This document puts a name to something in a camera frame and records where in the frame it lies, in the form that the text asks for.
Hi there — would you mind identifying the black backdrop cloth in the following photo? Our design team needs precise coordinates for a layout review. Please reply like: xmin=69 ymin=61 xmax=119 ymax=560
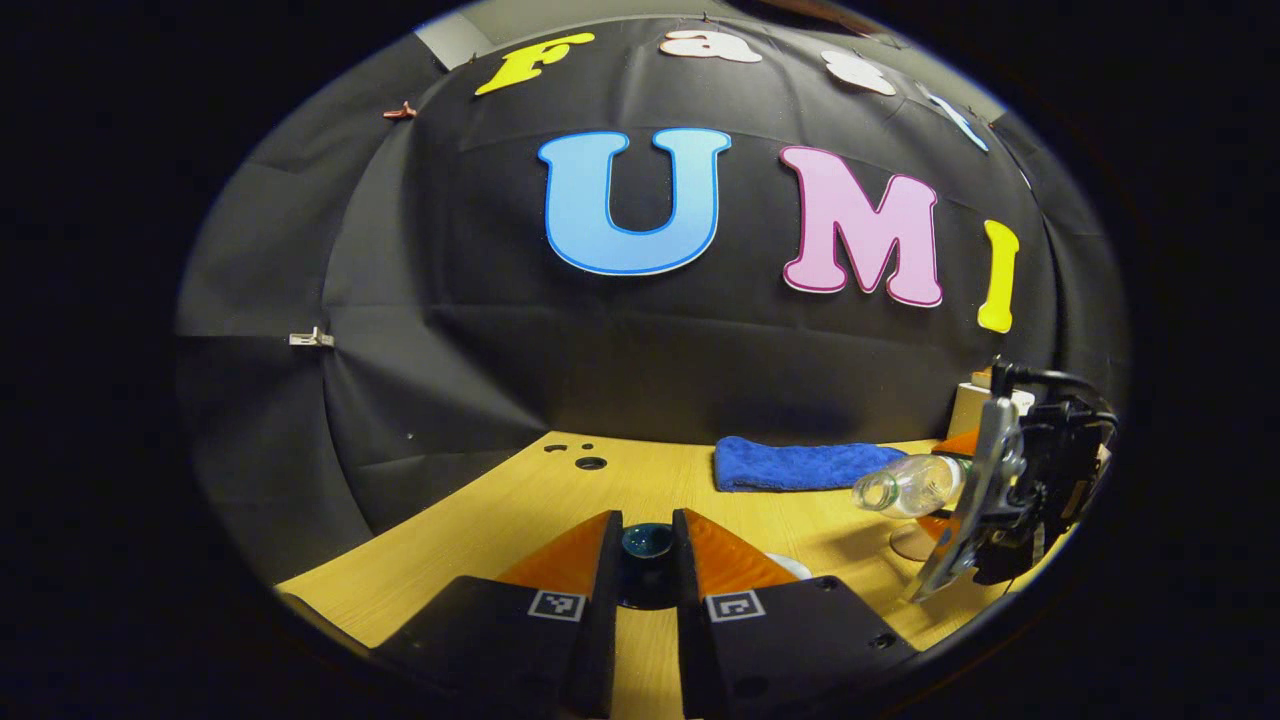
xmin=175 ymin=10 xmax=1131 ymax=586

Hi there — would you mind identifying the clear plastic water bottle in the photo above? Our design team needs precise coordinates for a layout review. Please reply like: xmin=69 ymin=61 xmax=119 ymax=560
xmin=852 ymin=454 xmax=969 ymax=519

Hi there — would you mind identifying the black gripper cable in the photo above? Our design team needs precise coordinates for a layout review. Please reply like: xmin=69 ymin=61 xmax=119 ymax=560
xmin=1000 ymin=364 xmax=1116 ymax=426

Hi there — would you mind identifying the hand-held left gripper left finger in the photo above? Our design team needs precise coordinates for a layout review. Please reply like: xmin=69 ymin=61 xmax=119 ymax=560
xmin=372 ymin=508 xmax=623 ymax=720

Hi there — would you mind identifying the ceramic teacup lid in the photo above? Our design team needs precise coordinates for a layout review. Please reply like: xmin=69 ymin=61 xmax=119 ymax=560
xmin=618 ymin=521 xmax=679 ymax=611

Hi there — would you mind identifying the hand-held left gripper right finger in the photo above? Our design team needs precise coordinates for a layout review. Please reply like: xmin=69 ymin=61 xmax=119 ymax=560
xmin=672 ymin=508 xmax=919 ymax=720

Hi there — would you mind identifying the blue towel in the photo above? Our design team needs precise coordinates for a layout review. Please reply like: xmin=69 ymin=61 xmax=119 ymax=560
xmin=713 ymin=436 xmax=909 ymax=493

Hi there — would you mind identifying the white box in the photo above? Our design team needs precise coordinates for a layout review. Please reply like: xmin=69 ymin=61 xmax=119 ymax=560
xmin=948 ymin=372 xmax=1037 ymax=441

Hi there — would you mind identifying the round brown coaster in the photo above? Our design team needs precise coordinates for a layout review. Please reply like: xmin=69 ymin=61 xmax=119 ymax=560
xmin=889 ymin=524 xmax=946 ymax=563

